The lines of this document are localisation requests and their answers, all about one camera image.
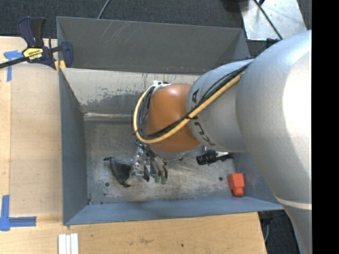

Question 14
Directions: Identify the black crumpled cloth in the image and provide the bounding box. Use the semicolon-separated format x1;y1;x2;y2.
103;156;151;188

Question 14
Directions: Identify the grey metal bin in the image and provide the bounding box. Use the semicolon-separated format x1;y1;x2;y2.
56;16;284;226

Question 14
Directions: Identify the pale wood flat board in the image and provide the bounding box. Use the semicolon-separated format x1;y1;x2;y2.
8;62;65;217

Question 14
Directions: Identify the orange-red plastic block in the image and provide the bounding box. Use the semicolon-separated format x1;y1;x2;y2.
227;173;246;198

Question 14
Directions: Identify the black cylinder on white bracket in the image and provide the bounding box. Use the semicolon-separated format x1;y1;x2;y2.
195;149;234;166

